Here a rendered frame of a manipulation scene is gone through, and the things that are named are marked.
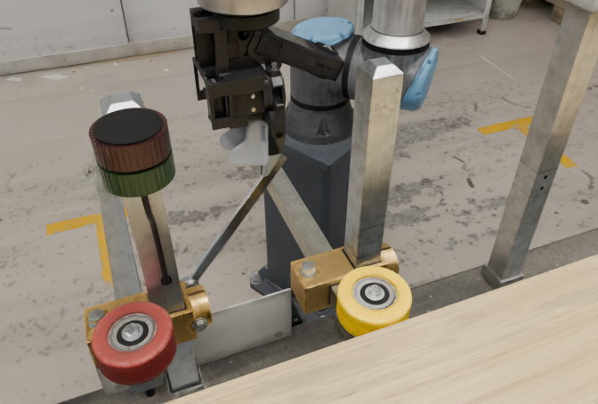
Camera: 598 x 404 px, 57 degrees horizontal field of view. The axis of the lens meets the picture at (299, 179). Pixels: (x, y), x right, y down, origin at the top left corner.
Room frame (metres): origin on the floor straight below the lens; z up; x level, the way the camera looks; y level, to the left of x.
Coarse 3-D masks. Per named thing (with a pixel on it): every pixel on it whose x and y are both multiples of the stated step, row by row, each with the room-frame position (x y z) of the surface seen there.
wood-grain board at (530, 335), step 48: (528, 288) 0.40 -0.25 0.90; (576, 288) 0.40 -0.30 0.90; (384, 336) 0.34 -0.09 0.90; (432, 336) 0.34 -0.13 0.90; (480, 336) 0.34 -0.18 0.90; (528, 336) 0.34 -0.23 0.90; (576, 336) 0.34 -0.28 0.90; (240, 384) 0.28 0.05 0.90; (288, 384) 0.28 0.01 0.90; (336, 384) 0.28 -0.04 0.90; (384, 384) 0.28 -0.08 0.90; (432, 384) 0.28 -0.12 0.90; (480, 384) 0.28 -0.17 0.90; (528, 384) 0.28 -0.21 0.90; (576, 384) 0.28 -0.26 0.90
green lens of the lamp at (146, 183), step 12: (168, 156) 0.36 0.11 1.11; (156, 168) 0.34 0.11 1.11; (168, 168) 0.35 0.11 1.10; (108, 180) 0.34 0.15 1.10; (120, 180) 0.33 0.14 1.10; (132, 180) 0.33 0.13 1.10; (144, 180) 0.34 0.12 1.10; (156, 180) 0.34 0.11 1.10; (168, 180) 0.35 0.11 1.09; (120, 192) 0.34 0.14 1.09; (132, 192) 0.33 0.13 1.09; (144, 192) 0.34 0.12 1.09
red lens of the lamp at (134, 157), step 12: (132, 108) 0.39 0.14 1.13; (144, 108) 0.39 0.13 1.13; (96, 120) 0.37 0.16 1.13; (168, 132) 0.37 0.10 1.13; (96, 144) 0.34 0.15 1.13; (144, 144) 0.34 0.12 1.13; (156, 144) 0.35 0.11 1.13; (168, 144) 0.36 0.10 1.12; (96, 156) 0.34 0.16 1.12; (108, 156) 0.34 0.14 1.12; (120, 156) 0.33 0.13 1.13; (132, 156) 0.34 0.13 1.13; (144, 156) 0.34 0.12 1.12; (156, 156) 0.35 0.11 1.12; (108, 168) 0.34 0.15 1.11; (120, 168) 0.33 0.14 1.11; (132, 168) 0.33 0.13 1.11; (144, 168) 0.34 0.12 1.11
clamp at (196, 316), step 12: (192, 288) 0.43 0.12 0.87; (204, 288) 0.43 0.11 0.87; (120, 300) 0.41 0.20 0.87; (132, 300) 0.41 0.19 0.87; (144, 300) 0.41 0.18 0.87; (192, 300) 0.41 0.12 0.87; (204, 300) 0.41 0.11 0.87; (84, 312) 0.39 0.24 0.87; (108, 312) 0.39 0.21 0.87; (180, 312) 0.39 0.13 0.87; (192, 312) 0.39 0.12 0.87; (204, 312) 0.40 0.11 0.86; (180, 324) 0.39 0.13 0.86; (192, 324) 0.39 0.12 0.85; (204, 324) 0.39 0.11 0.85; (180, 336) 0.39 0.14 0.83; (192, 336) 0.39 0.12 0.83
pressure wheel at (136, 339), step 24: (120, 312) 0.36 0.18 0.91; (144, 312) 0.36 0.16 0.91; (96, 336) 0.33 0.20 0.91; (120, 336) 0.34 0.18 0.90; (144, 336) 0.34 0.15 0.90; (168, 336) 0.33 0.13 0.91; (96, 360) 0.32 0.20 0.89; (120, 360) 0.31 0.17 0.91; (144, 360) 0.31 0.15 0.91; (168, 360) 0.32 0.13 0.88
